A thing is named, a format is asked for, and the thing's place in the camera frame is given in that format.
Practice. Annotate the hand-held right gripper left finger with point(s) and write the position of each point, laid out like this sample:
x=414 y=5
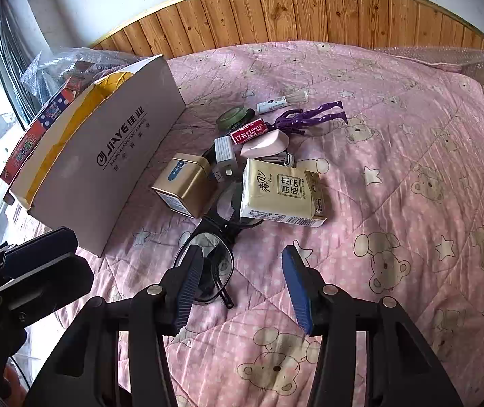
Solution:
x=191 y=282

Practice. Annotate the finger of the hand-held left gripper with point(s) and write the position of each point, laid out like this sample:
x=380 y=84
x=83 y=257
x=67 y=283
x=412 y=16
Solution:
x=38 y=256
x=55 y=282

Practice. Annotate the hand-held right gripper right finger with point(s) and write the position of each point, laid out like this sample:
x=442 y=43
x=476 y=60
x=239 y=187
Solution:
x=297 y=288

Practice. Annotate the black framed glasses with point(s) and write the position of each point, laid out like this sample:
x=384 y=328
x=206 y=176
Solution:
x=221 y=227

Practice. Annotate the beige tissue pack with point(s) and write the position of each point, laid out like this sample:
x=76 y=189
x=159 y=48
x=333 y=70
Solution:
x=275 y=195

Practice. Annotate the gold tin box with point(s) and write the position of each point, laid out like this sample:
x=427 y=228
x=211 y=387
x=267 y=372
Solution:
x=182 y=182

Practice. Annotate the white power adapter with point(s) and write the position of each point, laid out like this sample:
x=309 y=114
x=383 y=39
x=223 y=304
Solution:
x=225 y=152

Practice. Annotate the white cardboard box yellow inside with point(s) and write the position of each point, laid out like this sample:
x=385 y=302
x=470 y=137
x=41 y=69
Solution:
x=119 y=135

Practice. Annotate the pink stapler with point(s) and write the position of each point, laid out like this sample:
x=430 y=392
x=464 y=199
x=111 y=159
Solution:
x=258 y=144

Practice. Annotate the purple toy figure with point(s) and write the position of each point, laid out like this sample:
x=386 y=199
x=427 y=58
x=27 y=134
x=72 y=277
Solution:
x=305 y=118

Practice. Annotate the red game box dotted end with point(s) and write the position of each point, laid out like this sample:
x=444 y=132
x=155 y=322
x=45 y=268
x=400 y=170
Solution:
x=34 y=135

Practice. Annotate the red staples box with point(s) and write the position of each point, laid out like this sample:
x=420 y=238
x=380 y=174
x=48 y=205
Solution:
x=246 y=132

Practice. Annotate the pink bear print quilt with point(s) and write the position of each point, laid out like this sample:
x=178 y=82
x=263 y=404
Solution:
x=394 y=157

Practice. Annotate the green tape roll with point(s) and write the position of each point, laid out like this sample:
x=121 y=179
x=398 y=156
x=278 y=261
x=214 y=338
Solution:
x=229 y=118

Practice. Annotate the white lip balm tube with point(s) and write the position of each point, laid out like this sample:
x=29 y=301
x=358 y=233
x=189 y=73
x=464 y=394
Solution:
x=269 y=106

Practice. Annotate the clear toothpick tube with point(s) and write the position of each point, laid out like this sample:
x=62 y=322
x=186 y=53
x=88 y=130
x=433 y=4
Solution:
x=297 y=95

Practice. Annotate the crumpled bubble wrap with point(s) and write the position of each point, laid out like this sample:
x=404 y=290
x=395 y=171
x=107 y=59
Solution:
x=76 y=57

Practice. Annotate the dark window frame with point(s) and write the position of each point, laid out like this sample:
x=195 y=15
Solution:
x=17 y=63

